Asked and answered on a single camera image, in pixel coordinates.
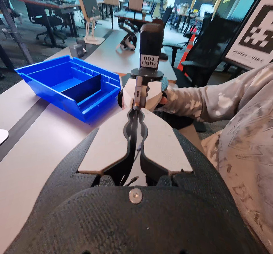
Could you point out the blue storage bin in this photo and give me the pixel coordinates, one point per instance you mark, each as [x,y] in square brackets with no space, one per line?
[53,81]

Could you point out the person's right hand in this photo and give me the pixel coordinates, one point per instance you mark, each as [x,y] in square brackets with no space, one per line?
[164,98]

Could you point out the orange traffic cone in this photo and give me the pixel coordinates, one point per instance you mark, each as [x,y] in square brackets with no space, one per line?
[185,53]

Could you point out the person's right forearm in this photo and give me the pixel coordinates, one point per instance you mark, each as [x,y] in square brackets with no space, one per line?
[202,100]

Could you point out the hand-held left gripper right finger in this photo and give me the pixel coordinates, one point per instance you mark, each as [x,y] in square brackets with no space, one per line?
[166,149]

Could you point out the black office chair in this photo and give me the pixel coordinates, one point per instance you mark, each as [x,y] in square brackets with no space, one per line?
[209,51]
[170,23]
[51,21]

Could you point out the small grey box device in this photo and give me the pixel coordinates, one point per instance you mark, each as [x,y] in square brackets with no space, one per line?
[76,51]

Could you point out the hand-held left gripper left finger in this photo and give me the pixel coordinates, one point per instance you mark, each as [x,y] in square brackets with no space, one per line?
[102,149]

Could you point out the dark office desk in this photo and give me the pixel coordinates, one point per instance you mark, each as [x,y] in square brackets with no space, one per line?
[53,5]

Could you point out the black bin divider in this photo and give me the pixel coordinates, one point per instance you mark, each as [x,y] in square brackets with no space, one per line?
[81,89]

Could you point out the white tablet stand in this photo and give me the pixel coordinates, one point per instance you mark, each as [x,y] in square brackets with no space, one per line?
[93,39]
[3,136]

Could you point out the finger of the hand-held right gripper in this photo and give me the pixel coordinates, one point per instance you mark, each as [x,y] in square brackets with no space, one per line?
[128,94]
[154,96]

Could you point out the framed black-white marker sign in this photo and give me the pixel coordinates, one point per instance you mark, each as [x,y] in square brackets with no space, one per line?
[256,36]

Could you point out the grey usb hub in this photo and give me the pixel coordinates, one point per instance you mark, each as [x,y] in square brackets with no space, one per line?
[138,87]

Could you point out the black white VR headset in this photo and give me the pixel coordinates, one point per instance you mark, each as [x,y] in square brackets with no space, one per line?
[128,43]

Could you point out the black light stand pole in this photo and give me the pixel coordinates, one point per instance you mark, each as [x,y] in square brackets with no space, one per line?
[12,23]

